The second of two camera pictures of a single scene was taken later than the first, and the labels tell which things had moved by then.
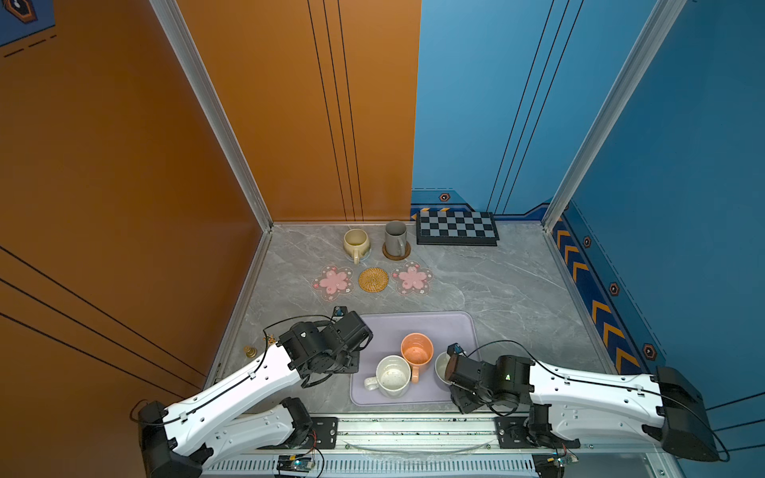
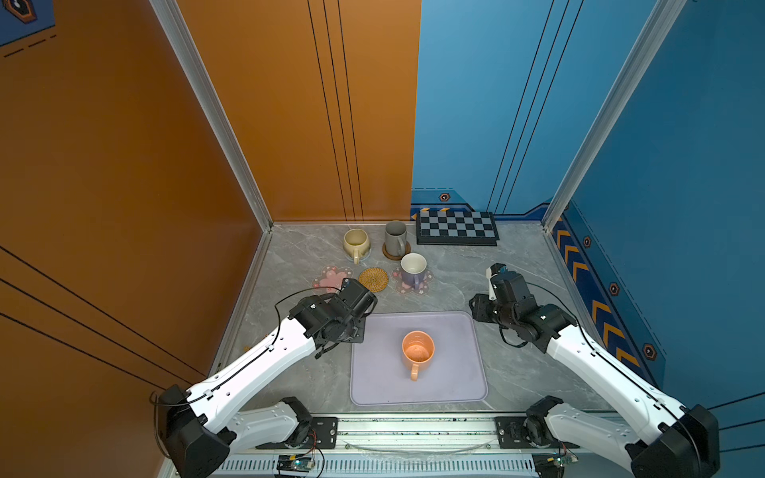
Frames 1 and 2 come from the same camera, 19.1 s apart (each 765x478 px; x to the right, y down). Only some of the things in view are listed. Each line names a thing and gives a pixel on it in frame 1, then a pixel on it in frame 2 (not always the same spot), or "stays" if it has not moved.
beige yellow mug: [356, 242] stays
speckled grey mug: [395, 237] stays
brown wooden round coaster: [396, 258] stays
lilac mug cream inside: [440, 366] → [413, 266]
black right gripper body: [468, 401] → [490, 312]
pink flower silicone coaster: [412, 279] stays
